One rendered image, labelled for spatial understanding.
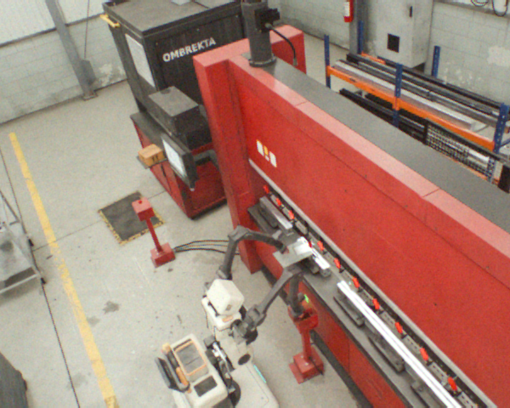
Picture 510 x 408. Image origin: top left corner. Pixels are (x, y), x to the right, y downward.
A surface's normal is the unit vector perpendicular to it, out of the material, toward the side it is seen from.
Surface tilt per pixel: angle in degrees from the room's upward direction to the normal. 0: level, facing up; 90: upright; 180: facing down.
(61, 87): 90
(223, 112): 90
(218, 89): 90
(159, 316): 0
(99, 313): 0
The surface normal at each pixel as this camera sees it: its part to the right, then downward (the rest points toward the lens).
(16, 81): 0.51, 0.50
